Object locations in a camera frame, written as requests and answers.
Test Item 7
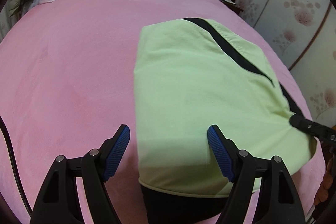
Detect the green and black hooded jacket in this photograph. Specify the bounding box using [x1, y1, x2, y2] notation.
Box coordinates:
[134, 18, 317, 223]

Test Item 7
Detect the person's right hand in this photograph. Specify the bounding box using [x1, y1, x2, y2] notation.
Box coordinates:
[314, 158, 333, 206]

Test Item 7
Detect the pink bed sheet mattress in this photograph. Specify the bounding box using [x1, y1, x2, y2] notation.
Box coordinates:
[0, 0, 326, 224]

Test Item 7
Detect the floral sliding wardrobe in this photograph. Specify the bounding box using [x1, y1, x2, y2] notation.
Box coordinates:
[233, 0, 335, 127]

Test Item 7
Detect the dark wooden nightstand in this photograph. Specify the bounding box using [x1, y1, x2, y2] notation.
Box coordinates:
[220, 1, 243, 15]

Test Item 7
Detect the black cable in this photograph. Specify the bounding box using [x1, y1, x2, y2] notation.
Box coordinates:
[0, 115, 34, 217]

